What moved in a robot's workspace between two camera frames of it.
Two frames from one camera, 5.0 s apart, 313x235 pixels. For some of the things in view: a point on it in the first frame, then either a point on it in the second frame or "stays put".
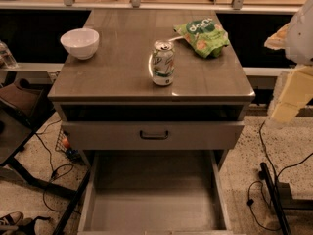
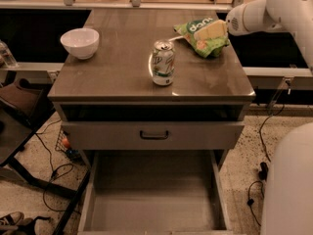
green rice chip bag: (204, 36) stays put
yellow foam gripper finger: (292, 89) to (215, 29)
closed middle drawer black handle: (156, 135) stays put
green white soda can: (162, 63) stays put
